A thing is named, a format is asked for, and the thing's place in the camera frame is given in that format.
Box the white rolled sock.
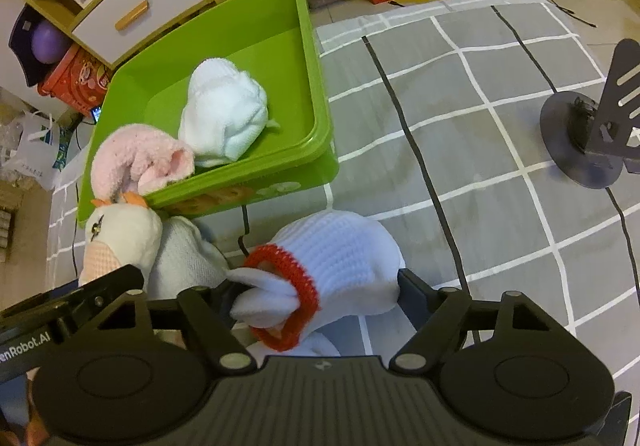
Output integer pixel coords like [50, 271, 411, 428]
[177, 58, 282, 169]

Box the pink fluffy plush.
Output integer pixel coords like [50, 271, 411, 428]
[90, 123, 197, 205]

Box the green plastic bin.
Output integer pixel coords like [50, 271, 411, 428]
[76, 0, 341, 228]

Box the red printed box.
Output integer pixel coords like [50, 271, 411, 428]
[37, 44, 114, 120]

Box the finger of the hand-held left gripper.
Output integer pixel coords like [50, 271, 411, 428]
[75, 264, 147, 303]

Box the grey checked blanket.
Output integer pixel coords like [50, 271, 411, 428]
[47, 0, 640, 379]

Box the black cable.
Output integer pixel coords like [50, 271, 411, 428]
[236, 205, 252, 259]

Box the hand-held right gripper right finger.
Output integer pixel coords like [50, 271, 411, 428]
[389, 269, 552, 375]

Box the white plush toy orange trim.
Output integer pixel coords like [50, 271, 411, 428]
[78, 192, 164, 288]

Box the small black floor fan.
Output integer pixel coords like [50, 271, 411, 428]
[539, 38, 640, 191]

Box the white plastic bag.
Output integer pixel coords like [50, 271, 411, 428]
[0, 110, 64, 192]

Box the purple ball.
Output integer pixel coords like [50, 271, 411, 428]
[31, 20, 71, 65]

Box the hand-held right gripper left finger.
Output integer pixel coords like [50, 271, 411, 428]
[95, 282, 257, 375]

